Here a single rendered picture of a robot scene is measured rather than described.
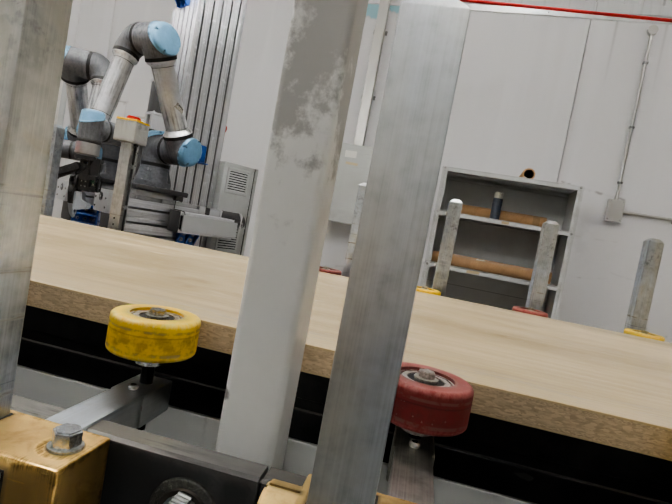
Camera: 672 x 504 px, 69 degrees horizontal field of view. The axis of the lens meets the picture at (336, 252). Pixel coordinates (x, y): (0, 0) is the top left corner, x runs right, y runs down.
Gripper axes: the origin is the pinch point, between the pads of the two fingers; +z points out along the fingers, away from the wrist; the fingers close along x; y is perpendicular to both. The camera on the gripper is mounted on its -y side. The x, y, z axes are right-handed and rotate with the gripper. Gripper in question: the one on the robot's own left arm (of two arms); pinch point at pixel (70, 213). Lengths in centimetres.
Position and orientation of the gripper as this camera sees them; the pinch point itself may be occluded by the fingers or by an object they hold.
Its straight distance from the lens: 187.6
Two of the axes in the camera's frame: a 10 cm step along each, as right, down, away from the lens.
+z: -1.8, 9.8, 0.5
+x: -1.6, -0.8, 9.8
